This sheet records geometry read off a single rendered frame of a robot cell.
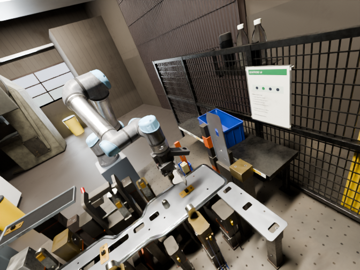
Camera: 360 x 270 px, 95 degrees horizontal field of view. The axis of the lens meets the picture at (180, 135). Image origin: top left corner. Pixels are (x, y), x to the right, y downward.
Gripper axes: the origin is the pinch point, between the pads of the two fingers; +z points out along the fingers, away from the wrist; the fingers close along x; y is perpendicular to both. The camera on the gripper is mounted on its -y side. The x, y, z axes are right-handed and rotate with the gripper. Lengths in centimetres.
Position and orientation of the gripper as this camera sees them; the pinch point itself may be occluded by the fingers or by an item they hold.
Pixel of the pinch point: (180, 177)
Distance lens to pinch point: 85.6
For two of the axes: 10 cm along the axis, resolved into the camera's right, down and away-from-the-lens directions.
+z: 3.3, 8.0, 5.0
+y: -8.1, 5.1, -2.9
